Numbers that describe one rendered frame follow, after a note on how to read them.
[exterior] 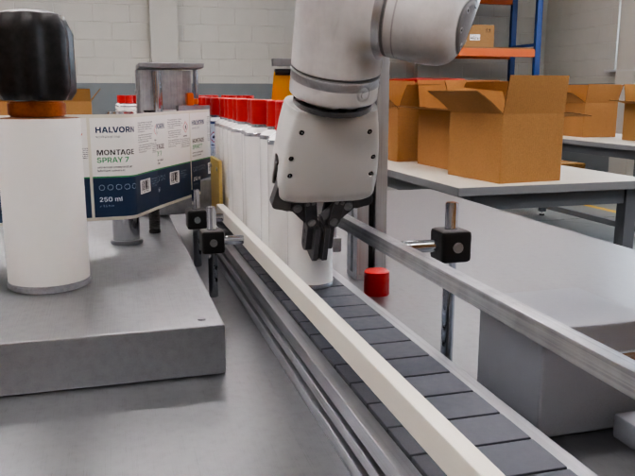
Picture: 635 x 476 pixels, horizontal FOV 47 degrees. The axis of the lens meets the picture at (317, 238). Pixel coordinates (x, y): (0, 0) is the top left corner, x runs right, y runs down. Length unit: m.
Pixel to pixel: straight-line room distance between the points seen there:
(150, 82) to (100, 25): 7.24
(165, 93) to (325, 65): 0.72
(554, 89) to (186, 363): 2.18
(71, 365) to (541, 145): 2.23
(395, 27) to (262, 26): 8.16
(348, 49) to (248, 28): 8.10
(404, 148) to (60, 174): 2.69
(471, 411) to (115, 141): 0.69
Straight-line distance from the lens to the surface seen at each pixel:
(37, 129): 0.81
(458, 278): 0.54
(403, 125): 3.39
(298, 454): 0.56
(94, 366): 0.70
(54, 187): 0.82
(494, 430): 0.50
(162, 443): 0.59
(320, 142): 0.69
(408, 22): 0.62
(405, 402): 0.45
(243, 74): 8.69
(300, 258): 0.79
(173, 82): 1.34
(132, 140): 1.06
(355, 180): 0.72
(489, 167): 2.67
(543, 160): 2.73
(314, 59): 0.65
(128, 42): 8.56
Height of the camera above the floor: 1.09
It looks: 11 degrees down
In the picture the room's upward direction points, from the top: straight up
